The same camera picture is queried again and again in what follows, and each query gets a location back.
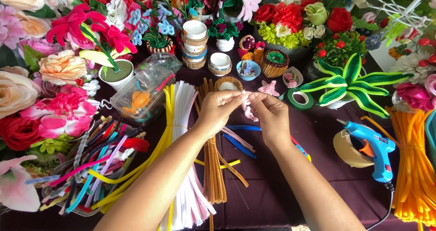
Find bundle of orange pipe cleaners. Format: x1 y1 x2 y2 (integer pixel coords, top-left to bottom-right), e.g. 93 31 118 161
360 108 436 231

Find green yellow pipe cleaner plant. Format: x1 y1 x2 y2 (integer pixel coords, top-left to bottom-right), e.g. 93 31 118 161
299 52 413 119

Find brown pipe cleaner wrapped pot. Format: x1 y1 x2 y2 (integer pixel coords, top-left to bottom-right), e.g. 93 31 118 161
213 76 244 93

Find bundle of brown pipe cleaners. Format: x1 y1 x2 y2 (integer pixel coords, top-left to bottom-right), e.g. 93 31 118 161
193 77 250 231

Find small white dish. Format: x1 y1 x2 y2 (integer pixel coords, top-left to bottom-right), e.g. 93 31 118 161
282 66 304 89

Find red green flower arrangement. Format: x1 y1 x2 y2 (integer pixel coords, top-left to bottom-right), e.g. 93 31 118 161
253 0 354 62

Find blue handled pliers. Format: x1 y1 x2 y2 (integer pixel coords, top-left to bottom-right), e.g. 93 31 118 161
223 124 262 159

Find red berry plant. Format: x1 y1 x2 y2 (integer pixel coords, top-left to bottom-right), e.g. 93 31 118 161
312 31 369 69

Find multicoloured handled tool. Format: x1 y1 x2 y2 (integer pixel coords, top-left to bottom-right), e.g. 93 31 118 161
290 135 312 164

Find crumpled clear plastic bag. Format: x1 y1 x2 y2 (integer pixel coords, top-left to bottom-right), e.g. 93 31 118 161
140 52 184 74

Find purple pipe cleaner flower pot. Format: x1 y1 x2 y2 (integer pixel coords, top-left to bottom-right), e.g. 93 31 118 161
205 17 244 52

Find heap of artificial fabric flowers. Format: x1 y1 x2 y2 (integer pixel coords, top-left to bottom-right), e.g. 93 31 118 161
0 0 103 213

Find green floral tape roll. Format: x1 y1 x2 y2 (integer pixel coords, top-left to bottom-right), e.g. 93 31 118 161
279 87 315 111

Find bundle of yellow pipe cleaners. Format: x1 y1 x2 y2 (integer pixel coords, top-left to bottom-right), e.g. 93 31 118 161
88 84 176 215

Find person's right hand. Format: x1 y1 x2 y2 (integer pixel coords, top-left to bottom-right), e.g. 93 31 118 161
247 92 301 152

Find thin metal wire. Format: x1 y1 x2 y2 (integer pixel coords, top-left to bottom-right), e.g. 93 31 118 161
217 132 250 210

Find blue hot glue gun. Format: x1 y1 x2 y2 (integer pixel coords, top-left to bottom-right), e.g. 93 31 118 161
337 119 396 184

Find person's left hand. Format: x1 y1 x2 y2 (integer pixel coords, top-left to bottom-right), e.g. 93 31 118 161
196 89 251 139

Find black glue gun cable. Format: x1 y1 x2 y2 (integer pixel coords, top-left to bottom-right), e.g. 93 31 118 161
366 181 396 231

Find clear plastic box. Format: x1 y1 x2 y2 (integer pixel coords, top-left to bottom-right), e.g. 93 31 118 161
109 63 176 128

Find blue pipe cleaner flower pot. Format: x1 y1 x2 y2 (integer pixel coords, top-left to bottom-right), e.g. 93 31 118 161
129 3 176 55

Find small blue bowl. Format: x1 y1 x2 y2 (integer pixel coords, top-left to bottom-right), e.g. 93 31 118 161
236 60 261 82

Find tan tape roll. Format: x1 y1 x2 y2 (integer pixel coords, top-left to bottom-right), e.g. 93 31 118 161
333 129 375 168

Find red pink pipe cleaner lily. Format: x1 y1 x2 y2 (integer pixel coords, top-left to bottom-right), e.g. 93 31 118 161
46 3 138 72

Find loose pink pipe cleaners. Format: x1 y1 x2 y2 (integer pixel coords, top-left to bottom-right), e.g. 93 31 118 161
221 126 256 154

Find teal pipe cleaner bundle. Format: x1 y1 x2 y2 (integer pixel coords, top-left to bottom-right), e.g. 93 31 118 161
424 109 436 165

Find tray of mixed pipe cleaners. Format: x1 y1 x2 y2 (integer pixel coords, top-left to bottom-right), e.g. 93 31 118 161
25 116 150 218

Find pink pipe cleaner petal piece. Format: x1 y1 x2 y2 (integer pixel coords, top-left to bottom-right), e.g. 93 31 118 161
240 91 260 122

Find pink pipe cleaner flower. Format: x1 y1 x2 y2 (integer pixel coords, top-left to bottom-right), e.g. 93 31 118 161
258 80 280 97

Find pipe cleaner pomegranate ornament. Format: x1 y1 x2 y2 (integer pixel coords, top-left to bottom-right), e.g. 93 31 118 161
238 35 266 65

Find white pot with green foam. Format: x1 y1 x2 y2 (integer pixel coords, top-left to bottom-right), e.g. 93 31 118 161
98 59 135 92

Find white wire rack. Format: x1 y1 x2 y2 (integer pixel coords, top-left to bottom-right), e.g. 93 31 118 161
352 0 436 32

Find heap of mixed artificial flowers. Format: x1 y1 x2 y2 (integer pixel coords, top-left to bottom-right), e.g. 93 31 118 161
388 28 436 113

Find bundle of white pipe cleaners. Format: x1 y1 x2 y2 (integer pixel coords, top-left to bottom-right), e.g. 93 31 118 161
159 81 217 231

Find single yellow pipe cleaner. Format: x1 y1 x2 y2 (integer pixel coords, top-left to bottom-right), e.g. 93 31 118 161
193 158 241 170

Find brown basket pot green top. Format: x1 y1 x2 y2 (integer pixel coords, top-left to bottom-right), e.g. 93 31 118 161
259 49 290 79

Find stack of rope wrapped pots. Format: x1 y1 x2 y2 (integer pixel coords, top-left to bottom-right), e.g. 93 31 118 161
181 20 209 70

